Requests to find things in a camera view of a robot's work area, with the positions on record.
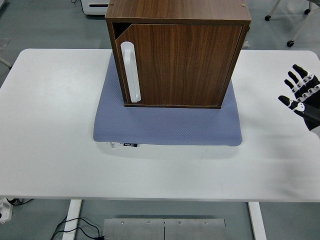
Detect black floor cable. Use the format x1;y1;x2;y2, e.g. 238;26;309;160
49;216;107;240

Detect white door handle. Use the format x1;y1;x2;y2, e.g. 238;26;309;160
120;41;142;104

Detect grey metal plate with screws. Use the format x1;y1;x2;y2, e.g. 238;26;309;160
102;218;227;240

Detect white appliance with slot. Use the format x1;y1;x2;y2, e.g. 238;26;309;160
80;0;112;18

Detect blue-grey textured mat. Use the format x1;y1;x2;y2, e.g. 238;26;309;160
92;53;244;148

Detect white chair with caster wheels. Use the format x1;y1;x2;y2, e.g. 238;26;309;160
264;0;320;48

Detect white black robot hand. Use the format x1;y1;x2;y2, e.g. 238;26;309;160
277;64;320;138

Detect white power strip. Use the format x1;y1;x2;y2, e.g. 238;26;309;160
0;197;13;223

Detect brown wooden cabinet door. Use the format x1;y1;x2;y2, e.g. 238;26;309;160
115;23;244;106

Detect brown wooden cabinet body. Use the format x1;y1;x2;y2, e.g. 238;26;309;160
104;0;252;110

